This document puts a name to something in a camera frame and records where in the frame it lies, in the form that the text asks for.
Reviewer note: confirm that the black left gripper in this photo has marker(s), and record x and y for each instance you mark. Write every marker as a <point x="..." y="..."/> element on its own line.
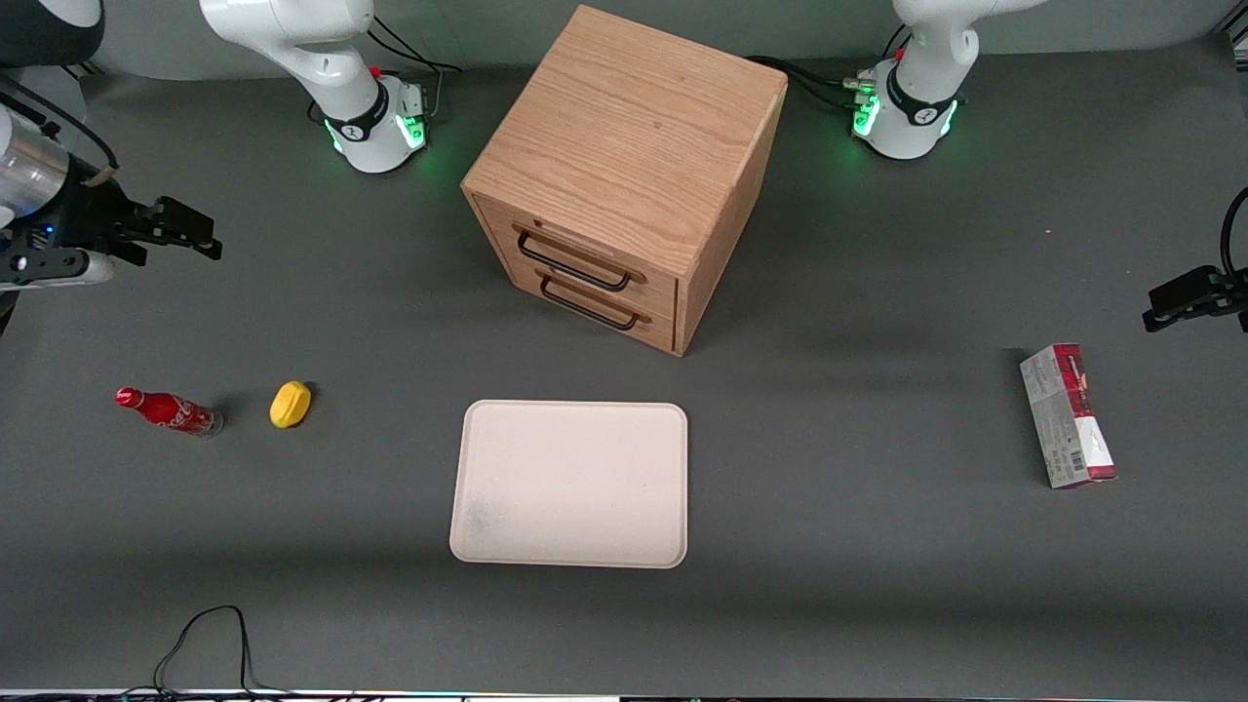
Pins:
<point x="1201" y="293"/>

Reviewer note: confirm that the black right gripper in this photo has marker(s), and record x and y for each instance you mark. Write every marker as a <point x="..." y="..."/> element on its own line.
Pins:
<point x="86" y="220"/>

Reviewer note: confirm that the red coke bottle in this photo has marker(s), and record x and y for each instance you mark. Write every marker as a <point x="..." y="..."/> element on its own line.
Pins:
<point x="171" y="412"/>

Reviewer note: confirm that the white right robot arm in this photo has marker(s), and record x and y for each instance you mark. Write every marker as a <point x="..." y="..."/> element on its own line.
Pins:
<point x="353" y="109"/>

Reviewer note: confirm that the beige rectangular tray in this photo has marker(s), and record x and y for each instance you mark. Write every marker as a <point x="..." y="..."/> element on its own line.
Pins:
<point x="570" y="483"/>

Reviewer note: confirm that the red and grey carton box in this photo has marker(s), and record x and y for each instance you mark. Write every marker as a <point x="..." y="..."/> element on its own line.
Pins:
<point x="1065" y="419"/>

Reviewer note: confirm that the yellow lemon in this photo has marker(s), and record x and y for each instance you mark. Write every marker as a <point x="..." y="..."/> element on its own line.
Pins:
<point x="290" y="405"/>

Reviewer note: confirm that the wooden drawer cabinet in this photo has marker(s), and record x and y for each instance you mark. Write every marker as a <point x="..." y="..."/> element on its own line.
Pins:
<point x="624" y="127"/>

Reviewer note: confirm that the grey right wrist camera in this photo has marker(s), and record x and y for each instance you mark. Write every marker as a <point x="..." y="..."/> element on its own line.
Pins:
<point x="68" y="270"/>

